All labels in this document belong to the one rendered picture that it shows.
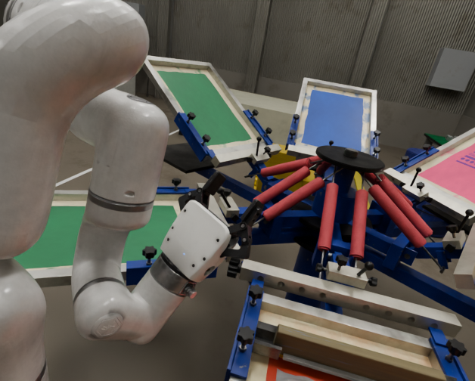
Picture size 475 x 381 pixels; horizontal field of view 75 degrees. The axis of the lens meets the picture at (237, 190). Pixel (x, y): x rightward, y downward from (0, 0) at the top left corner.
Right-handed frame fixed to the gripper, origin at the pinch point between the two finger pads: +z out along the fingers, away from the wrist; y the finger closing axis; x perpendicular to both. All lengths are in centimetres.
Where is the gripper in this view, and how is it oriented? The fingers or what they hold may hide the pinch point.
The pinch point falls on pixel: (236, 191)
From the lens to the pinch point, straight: 51.1
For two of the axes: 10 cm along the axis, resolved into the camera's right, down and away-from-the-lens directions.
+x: 4.0, 3.3, 8.5
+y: -6.9, -5.1, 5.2
